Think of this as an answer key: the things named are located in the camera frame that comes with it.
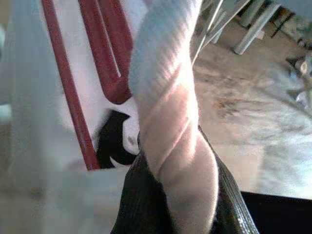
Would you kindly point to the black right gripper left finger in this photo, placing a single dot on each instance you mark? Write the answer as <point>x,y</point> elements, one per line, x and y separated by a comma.
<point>141,207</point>

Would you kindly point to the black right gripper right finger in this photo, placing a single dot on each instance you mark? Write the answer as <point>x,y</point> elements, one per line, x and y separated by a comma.
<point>231,214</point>

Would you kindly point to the white sheer garment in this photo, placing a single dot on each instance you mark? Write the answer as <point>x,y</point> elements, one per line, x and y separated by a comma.
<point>170,97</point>

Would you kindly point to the black floor object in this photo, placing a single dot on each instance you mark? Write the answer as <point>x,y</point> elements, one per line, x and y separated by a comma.
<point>280,214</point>

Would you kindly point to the white table leg frame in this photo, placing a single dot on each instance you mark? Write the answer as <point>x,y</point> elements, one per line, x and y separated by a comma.
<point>256,26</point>

